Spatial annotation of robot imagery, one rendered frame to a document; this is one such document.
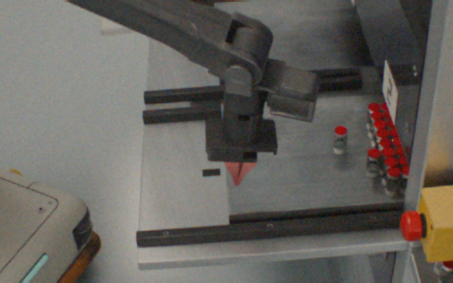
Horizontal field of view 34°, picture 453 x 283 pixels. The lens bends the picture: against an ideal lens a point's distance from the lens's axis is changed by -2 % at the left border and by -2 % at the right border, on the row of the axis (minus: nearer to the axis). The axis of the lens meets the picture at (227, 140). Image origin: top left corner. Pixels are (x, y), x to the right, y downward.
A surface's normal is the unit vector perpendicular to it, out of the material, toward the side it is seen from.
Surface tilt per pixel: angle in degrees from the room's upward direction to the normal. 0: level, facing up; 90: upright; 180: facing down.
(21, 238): 0
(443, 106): 90
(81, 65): 0
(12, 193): 0
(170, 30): 100
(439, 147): 90
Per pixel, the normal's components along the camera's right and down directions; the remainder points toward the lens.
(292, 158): -0.06, -0.75
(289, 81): 0.07, -0.54
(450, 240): 0.05, 0.66
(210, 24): 0.33, -0.44
